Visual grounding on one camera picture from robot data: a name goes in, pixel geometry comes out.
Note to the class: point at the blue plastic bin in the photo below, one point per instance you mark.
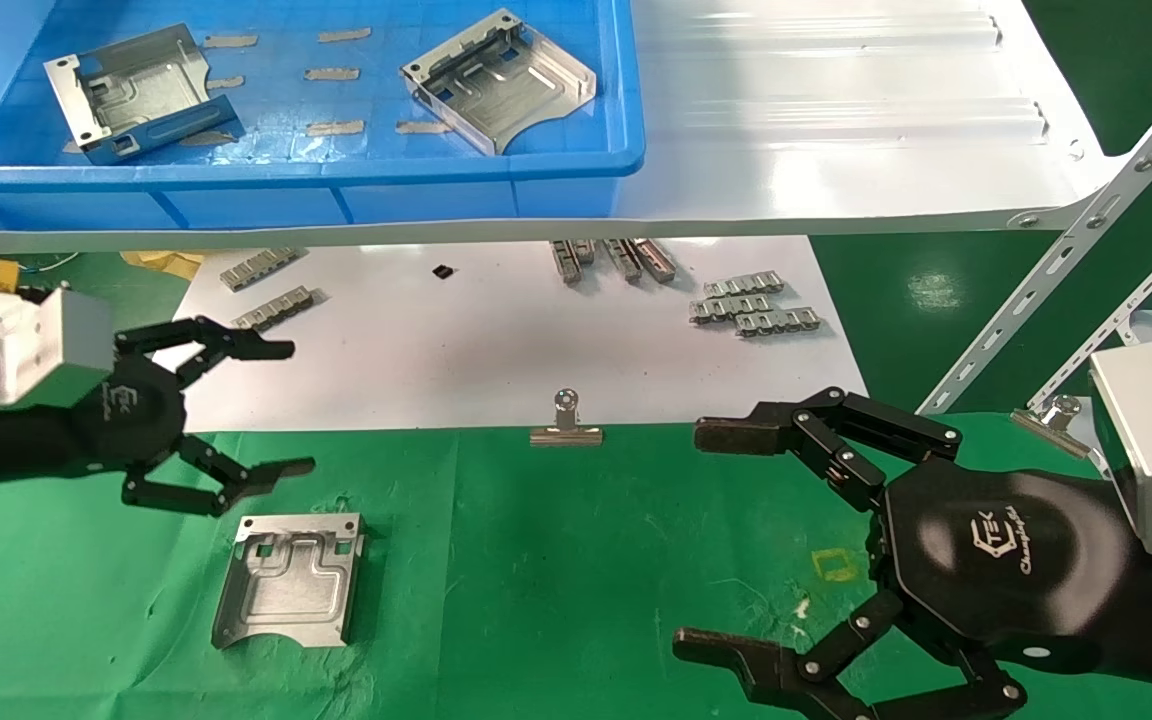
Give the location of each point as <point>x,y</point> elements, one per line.
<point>336,190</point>

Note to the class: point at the yellow paper scrap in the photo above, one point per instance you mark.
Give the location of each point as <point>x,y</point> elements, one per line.
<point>161,263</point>

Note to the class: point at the green table cloth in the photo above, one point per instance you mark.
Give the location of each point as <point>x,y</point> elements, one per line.
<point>536,560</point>

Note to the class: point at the grey tape strip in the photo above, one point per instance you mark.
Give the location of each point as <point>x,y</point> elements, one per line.
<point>226,82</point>
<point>229,41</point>
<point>208,138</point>
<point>334,128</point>
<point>345,35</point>
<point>424,127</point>
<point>332,74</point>

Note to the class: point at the white metal shelf rack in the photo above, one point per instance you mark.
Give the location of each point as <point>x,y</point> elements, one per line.
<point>836,120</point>

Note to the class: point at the silver sheet metal bracket part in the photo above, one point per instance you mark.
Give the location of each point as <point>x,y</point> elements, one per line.
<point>506,95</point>
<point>286,585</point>
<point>136,95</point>

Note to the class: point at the silver metal link strip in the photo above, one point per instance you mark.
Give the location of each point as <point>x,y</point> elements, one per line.
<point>776,321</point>
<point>258,268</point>
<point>741,284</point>
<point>281,308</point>
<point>729,308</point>

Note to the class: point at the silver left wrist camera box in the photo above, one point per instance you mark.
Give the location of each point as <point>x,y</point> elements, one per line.
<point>56,350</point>

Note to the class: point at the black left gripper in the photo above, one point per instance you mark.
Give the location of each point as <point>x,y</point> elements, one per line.
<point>131,420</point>

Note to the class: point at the silver binder clip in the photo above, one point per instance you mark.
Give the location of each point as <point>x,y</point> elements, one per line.
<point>1051,420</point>
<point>565,432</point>

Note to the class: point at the grey metal rail piece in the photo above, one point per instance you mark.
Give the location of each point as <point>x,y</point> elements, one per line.
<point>623,260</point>
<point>567,262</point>
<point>585,250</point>
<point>654,258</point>

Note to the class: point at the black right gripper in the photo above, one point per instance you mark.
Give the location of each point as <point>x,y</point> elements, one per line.
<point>996,570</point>

